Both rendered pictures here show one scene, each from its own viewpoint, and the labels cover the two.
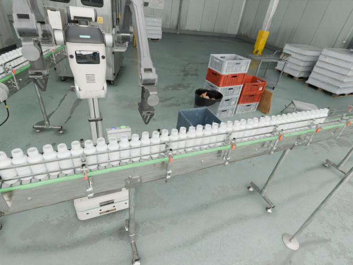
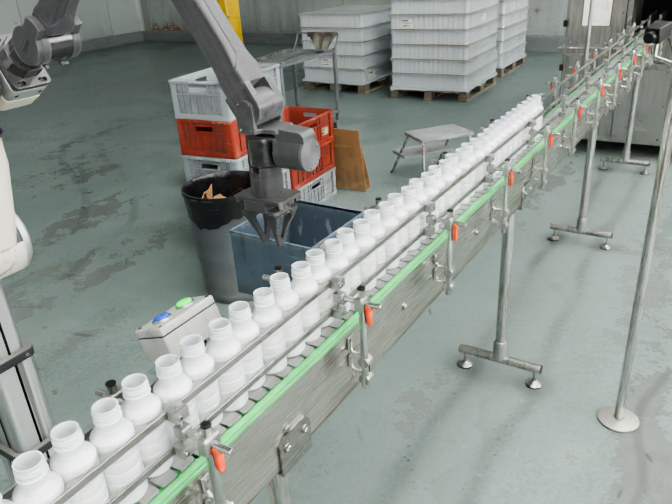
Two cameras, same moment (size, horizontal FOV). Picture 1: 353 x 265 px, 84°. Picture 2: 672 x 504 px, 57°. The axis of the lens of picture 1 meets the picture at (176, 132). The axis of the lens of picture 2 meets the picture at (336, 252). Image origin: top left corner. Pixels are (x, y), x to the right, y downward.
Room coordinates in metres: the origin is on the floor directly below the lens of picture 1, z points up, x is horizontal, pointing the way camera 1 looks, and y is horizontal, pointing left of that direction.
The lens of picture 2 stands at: (-0.07, 0.57, 1.71)
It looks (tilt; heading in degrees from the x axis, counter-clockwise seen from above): 26 degrees down; 332
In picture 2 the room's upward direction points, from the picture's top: 4 degrees counter-clockwise
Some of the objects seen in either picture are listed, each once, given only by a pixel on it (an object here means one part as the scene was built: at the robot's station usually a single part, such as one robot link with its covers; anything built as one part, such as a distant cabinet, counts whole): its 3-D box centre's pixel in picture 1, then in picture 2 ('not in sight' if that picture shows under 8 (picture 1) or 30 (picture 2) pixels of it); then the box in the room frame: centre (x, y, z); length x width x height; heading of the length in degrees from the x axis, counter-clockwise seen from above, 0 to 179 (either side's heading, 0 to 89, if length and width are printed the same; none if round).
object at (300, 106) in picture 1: (299, 111); (431, 153); (3.82, -2.45, 0.21); 0.61 x 0.47 x 0.41; 171
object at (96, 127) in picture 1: (97, 135); (23, 419); (1.36, 0.69, 0.74); 0.11 x 0.11 x 0.40; 28
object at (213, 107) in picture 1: (205, 111); (231, 238); (2.98, -0.42, 0.32); 0.45 x 0.45 x 0.64
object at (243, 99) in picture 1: (244, 94); (292, 161); (4.01, -1.30, 0.33); 0.61 x 0.41 x 0.22; 121
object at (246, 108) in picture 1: (240, 103); (294, 189); (4.01, -1.30, 0.11); 0.61 x 0.41 x 0.22; 121
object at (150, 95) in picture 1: (150, 89); (281, 132); (0.87, 0.15, 1.45); 0.12 x 0.09 x 0.12; 29
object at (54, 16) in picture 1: (54, 19); not in sight; (4.03, 2.57, 1.22); 0.23 x 0.04 x 0.32; 100
